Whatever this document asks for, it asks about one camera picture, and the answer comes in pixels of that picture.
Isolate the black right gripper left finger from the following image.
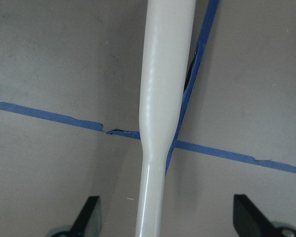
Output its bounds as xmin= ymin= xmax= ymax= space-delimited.
xmin=68 ymin=196 xmax=101 ymax=237

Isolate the white hand brush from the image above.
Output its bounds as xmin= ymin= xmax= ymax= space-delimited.
xmin=135 ymin=0 xmax=196 ymax=237

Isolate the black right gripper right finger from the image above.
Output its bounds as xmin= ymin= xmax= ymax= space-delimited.
xmin=233 ymin=195 xmax=278 ymax=237

